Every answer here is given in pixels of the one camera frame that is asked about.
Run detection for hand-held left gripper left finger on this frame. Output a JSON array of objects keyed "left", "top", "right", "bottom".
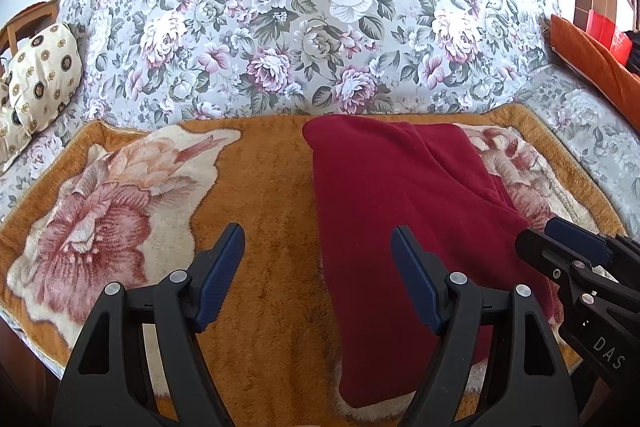
[{"left": 52, "top": 222, "right": 246, "bottom": 427}]

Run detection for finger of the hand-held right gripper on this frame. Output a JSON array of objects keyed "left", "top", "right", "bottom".
[{"left": 515, "top": 218, "right": 640, "bottom": 291}]

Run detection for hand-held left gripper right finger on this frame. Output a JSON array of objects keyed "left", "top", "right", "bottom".
[{"left": 390, "top": 226, "right": 581, "bottom": 427}]

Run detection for dark red sweater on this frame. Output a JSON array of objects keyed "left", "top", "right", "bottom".
[{"left": 302, "top": 116, "right": 565, "bottom": 411}]

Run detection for brown flower print fleece blanket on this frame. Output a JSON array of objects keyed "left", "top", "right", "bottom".
[{"left": 0, "top": 103, "right": 626, "bottom": 427}]

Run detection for orange cloth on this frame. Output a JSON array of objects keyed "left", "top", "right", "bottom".
[{"left": 546, "top": 14, "right": 640, "bottom": 134}]

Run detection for red plastic crate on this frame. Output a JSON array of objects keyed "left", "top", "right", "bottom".
[{"left": 587, "top": 9, "right": 635, "bottom": 64}]

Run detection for cream medallion print pillow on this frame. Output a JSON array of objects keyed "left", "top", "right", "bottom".
[
  {"left": 9, "top": 23, "right": 84, "bottom": 134},
  {"left": 0, "top": 69, "right": 33, "bottom": 174}
]

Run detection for grey floral bed sheet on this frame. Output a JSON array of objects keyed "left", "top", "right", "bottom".
[{"left": 0, "top": 0, "right": 640, "bottom": 228}]

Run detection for wooden chair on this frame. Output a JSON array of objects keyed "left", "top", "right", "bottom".
[{"left": 0, "top": 0, "right": 62, "bottom": 65}]

